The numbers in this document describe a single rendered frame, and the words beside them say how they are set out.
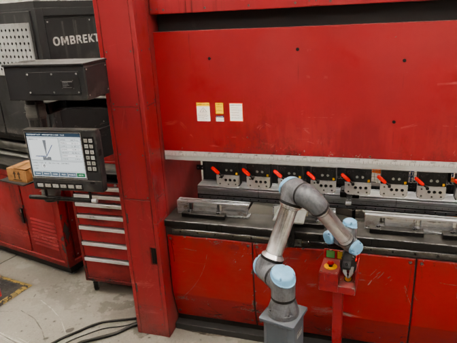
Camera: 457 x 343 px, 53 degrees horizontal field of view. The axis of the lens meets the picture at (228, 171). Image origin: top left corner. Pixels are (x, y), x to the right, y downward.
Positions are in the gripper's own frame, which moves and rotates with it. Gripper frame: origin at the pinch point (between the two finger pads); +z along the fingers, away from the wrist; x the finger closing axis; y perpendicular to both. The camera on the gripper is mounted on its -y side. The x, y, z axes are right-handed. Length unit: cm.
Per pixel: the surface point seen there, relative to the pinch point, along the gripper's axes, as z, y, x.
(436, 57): -112, 45, -36
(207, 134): -69, 31, 91
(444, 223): -18, 39, -48
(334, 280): -1.4, -6.3, 6.2
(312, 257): 4.1, 19.2, 23.8
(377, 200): -18, 61, -10
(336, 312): 23.8, -3.1, 5.2
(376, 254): -1.5, 23.3, -13.2
